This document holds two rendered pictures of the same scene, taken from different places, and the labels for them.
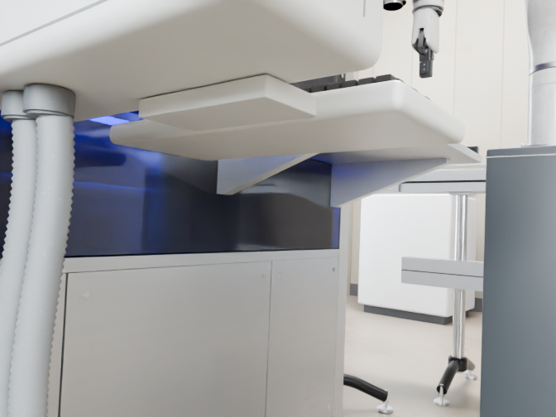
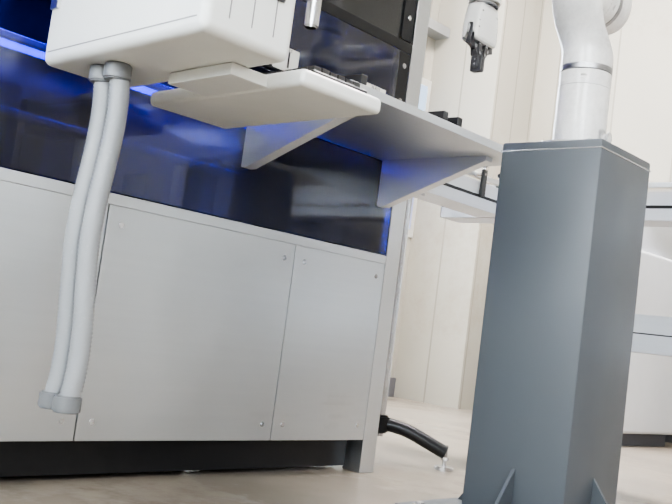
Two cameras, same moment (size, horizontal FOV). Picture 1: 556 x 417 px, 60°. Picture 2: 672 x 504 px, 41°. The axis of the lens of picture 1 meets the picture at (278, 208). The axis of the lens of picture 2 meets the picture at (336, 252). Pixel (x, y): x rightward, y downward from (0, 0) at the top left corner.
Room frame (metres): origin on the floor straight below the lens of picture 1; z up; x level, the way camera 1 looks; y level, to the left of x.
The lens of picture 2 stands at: (-1.02, -0.39, 0.39)
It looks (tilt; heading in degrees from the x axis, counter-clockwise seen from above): 5 degrees up; 8
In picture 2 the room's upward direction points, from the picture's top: 7 degrees clockwise
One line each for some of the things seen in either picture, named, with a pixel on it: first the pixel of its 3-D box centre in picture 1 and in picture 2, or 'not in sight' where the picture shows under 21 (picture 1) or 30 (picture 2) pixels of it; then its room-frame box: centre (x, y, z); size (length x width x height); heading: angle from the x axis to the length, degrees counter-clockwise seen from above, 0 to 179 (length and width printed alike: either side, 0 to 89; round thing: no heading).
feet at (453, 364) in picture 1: (457, 372); not in sight; (2.09, -0.80, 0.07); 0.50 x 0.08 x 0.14; 144
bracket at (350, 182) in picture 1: (385, 184); (432, 183); (1.36, -0.30, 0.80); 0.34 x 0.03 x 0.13; 54
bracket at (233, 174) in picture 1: (286, 160); (299, 137); (0.96, -0.01, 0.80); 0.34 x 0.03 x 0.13; 54
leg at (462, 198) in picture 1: (460, 281); not in sight; (2.09, -0.80, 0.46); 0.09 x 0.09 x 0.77; 54
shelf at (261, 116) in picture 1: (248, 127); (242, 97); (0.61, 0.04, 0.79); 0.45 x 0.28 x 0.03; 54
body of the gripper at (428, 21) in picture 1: (427, 31); (482, 24); (1.29, -0.38, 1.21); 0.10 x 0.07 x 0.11; 146
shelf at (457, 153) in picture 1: (342, 144); (372, 132); (1.17, -0.15, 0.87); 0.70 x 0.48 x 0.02; 144
